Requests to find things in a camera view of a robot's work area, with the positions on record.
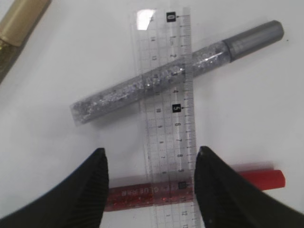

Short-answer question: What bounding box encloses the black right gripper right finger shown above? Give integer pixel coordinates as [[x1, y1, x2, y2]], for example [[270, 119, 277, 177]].
[[194, 146, 304, 228]]

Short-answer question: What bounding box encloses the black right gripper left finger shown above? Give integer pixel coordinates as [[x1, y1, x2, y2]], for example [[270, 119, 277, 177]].
[[0, 148, 109, 228]]

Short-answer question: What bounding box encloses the red glitter pen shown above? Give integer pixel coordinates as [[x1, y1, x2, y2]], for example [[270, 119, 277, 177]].
[[105, 169, 285, 212]]

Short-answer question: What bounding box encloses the silver glitter pen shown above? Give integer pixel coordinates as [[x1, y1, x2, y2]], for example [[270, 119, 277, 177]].
[[70, 20, 285, 125]]

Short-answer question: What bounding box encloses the clear plastic ruler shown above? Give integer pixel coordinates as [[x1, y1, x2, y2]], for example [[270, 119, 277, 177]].
[[133, 6, 201, 228]]

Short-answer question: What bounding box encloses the gold glitter pen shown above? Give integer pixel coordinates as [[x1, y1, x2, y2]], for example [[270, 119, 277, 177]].
[[0, 0, 51, 81]]

